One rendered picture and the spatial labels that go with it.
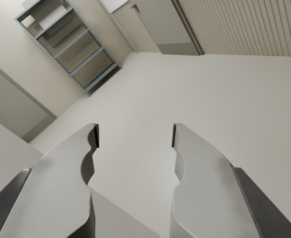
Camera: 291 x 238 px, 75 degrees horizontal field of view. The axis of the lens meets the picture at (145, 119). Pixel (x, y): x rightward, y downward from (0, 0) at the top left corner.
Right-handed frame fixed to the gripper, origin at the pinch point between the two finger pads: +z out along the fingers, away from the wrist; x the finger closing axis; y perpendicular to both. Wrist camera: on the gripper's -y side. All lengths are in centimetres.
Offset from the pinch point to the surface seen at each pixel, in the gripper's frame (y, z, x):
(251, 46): 23, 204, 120
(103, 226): 72, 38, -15
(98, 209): 71, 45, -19
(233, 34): 12, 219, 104
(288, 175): 76, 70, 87
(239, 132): 76, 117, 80
